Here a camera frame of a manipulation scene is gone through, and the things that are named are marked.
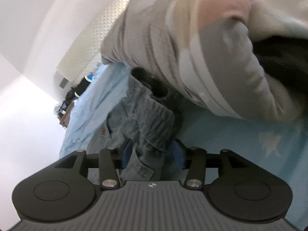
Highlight dark clothes pile on nightstand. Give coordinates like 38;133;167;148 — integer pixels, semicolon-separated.
63;89;78;103

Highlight light blue bed sheet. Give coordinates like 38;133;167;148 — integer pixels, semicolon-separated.
59;61;308;199

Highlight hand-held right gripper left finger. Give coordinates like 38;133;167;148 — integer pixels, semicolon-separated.
55;140;133;190

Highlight wooden nightstand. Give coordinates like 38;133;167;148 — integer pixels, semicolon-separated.
60;103;75;128

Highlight cream cloth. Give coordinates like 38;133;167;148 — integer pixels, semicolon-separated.
248;0;308;44

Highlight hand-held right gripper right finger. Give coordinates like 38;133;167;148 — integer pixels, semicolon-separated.
172;141;251;190

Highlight dark cloth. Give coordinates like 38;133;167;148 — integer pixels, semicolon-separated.
251;35;308;90

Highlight grey patterned quilt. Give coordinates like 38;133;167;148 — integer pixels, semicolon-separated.
100;0;308;123

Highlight blue denim jeans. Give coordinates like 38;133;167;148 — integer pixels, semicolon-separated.
87;68;183;182

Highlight cream quilted headboard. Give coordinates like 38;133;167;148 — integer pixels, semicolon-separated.
56;0;135;83

